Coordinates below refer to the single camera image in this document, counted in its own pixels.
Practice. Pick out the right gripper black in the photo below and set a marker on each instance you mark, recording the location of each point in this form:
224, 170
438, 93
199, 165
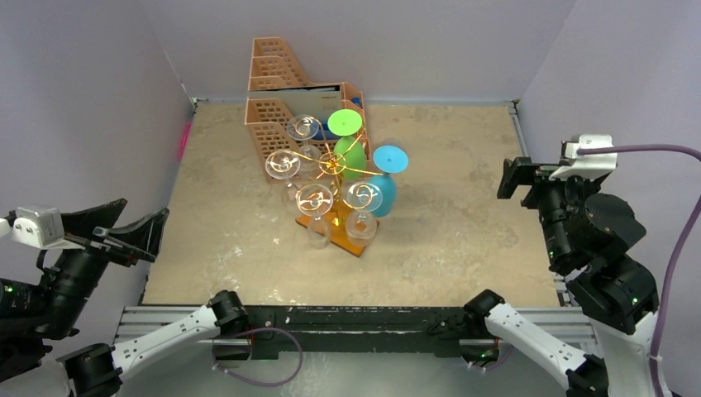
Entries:
533, 182

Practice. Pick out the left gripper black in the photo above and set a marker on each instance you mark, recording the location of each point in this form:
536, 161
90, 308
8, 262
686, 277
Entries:
142, 238

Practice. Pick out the blue plastic goblet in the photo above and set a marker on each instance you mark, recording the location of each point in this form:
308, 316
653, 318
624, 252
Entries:
390, 160

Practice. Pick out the clear wine glass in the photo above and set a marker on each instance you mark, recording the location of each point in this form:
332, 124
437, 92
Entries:
362, 198
282, 164

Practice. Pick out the green plastic goblet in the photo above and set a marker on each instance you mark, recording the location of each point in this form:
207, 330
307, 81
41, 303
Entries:
345, 124

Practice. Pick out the tall clear flute glass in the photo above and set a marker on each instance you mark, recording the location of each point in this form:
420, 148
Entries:
314, 201

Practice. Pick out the small clear goblet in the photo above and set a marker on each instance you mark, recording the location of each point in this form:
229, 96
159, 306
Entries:
304, 128

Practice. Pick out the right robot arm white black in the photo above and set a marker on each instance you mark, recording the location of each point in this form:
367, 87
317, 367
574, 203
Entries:
588, 235

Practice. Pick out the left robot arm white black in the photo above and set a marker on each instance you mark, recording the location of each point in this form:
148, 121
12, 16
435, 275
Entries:
74, 251

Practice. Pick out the clear wine glass hanging front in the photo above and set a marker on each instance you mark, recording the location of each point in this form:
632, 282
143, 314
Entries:
362, 198

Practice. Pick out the pink plastic file organizer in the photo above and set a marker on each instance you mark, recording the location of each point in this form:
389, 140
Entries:
274, 65

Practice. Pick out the grey white document folder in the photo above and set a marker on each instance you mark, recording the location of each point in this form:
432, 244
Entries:
318, 101

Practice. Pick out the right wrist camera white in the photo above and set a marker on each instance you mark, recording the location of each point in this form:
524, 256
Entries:
585, 166

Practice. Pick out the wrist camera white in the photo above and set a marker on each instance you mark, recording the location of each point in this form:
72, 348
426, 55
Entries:
585, 166
40, 227

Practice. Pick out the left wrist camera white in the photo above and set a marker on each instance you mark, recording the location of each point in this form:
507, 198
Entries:
40, 227

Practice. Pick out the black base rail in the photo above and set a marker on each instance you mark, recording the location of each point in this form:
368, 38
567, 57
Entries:
444, 332

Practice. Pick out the gold wire wine glass rack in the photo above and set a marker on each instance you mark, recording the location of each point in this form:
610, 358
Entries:
328, 165

